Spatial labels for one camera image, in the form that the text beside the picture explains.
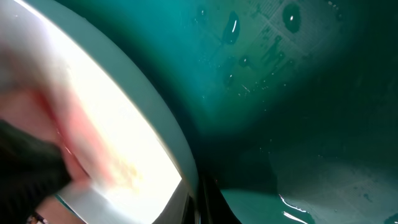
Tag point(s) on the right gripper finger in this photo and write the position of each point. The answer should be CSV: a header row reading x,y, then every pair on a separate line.
x,y
210,207

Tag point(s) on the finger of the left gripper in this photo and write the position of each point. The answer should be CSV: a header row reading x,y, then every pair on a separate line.
x,y
31,170

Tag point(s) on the light blue plate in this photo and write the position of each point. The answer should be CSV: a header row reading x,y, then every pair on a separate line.
x,y
113,113

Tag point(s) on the green pink sponge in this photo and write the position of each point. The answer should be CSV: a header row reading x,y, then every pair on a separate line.
x,y
30,112

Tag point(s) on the teal plastic tray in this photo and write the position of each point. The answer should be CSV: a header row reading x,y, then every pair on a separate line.
x,y
289,105

